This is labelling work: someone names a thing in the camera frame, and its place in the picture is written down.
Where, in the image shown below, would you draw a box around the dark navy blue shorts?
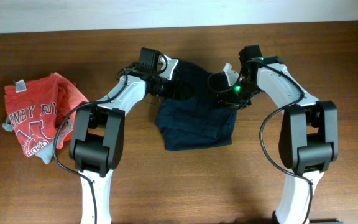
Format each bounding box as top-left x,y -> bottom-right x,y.
155,60 -> 237,151

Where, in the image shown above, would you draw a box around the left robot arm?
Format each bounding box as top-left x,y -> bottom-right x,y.
69,47 -> 192,223

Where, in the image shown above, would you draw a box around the folded red graphic t-shirt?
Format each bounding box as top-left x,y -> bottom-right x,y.
2,73 -> 88,164

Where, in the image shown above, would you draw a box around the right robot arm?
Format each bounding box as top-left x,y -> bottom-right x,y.
207,45 -> 339,223

